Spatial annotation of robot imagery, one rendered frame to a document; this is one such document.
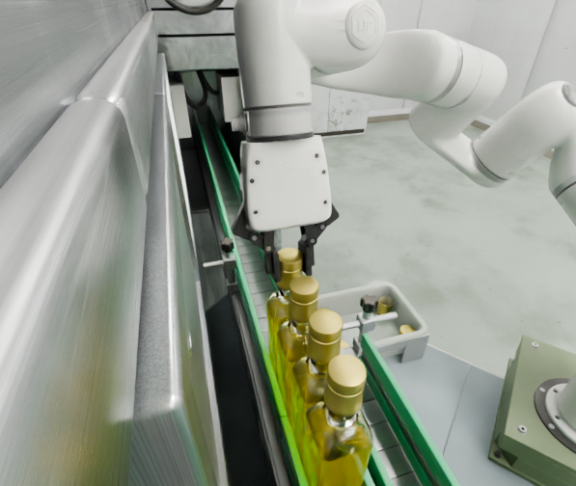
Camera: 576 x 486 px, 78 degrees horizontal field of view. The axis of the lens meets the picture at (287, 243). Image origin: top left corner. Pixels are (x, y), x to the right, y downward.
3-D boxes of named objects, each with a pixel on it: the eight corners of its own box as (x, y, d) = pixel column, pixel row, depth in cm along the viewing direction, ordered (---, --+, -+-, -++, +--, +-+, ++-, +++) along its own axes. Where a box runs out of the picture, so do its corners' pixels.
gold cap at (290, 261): (272, 276, 48) (272, 249, 46) (297, 270, 49) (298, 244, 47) (280, 292, 45) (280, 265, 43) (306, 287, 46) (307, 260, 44)
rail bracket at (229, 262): (206, 287, 82) (199, 239, 75) (236, 282, 84) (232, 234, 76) (208, 299, 79) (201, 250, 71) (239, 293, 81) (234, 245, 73)
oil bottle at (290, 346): (277, 408, 58) (274, 314, 46) (310, 398, 59) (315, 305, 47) (287, 442, 53) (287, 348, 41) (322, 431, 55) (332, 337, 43)
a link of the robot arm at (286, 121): (235, 110, 34) (239, 140, 35) (322, 103, 37) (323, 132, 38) (226, 111, 41) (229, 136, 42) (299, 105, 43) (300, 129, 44)
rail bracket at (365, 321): (303, 354, 66) (306, 306, 59) (385, 335, 70) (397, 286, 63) (309, 367, 64) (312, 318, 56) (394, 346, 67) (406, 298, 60)
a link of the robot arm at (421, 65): (453, 101, 46) (321, 65, 36) (383, 106, 57) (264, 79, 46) (470, 29, 44) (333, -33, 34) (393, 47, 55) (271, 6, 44)
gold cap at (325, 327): (302, 340, 39) (303, 311, 37) (332, 333, 40) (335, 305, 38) (314, 366, 36) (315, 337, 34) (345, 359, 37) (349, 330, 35)
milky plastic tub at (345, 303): (306, 322, 90) (307, 296, 85) (386, 305, 95) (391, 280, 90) (332, 381, 76) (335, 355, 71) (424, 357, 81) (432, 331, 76)
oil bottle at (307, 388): (289, 443, 53) (290, 349, 41) (324, 432, 55) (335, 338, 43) (301, 483, 49) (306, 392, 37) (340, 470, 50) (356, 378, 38)
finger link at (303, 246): (304, 227, 43) (307, 277, 45) (328, 223, 43) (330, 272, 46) (295, 220, 46) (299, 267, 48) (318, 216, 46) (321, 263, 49)
